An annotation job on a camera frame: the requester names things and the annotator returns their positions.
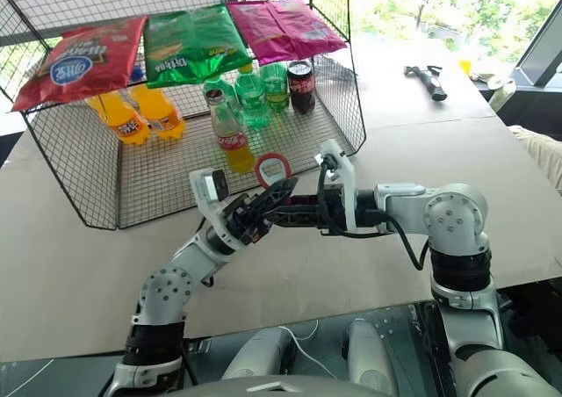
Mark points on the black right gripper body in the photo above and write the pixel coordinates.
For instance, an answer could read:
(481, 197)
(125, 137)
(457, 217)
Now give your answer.
(337, 210)

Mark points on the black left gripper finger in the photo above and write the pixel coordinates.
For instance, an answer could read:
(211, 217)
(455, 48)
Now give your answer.
(278, 190)

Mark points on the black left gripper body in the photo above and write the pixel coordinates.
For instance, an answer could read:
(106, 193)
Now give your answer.
(243, 217)

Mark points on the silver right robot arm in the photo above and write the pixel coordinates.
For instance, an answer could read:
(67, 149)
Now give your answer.
(456, 221)

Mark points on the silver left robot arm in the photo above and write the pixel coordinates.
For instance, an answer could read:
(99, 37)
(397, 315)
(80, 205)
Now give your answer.
(164, 289)

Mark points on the glass bottle with yellow drink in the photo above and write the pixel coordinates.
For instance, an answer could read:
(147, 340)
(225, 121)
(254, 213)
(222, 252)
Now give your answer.
(232, 140)

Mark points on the green bottle with yellow cap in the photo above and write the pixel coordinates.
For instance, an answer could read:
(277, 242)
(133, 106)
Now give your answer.
(254, 103)

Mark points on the yellow-green drink plastic bottle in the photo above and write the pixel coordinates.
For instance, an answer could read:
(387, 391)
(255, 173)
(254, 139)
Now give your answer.
(275, 89)

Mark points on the dark cola plastic bottle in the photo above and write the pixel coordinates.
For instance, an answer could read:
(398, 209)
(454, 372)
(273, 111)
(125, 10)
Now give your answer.
(302, 91)

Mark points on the orange soda plastic bottle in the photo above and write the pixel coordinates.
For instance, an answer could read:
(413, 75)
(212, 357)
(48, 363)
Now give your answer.
(162, 116)
(127, 127)

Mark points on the silver rounded robot leg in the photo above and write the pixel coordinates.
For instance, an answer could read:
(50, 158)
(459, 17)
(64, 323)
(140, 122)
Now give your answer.
(371, 357)
(263, 353)

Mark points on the black hand tool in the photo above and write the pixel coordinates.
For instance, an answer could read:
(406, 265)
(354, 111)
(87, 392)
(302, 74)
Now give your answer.
(432, 83)

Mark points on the magenta chip bag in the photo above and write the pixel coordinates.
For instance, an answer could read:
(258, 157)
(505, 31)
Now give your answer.
(259, 32)
(307, 30)

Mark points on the grey robot torso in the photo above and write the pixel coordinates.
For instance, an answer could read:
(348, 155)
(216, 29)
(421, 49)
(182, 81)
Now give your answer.
(281, 386)

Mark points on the green chip bag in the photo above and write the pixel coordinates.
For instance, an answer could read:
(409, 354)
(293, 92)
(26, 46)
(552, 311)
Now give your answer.
(193, 45)

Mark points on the small yellow object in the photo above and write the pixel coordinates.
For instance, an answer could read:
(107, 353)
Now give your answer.
(465, 67)

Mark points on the crumpled grey-green bag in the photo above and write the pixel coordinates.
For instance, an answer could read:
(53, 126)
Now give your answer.
(498, 89)

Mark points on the beige fabric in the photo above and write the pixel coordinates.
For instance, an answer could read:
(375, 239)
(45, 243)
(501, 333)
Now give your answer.
(544, 153)

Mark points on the red chip bag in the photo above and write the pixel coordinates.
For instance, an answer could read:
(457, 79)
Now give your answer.
(83, 63)

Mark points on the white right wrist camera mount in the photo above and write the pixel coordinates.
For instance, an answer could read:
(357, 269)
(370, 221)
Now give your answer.
(344, 173)

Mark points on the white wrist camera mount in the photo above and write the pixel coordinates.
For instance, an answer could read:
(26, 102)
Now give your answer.
(202, 191)
(344, 173)

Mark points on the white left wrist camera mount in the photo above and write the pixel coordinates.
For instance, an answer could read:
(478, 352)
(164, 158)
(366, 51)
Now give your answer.
(202, 191)

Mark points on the dark monitor frame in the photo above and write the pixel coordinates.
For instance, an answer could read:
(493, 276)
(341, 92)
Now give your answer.
(542, 50)

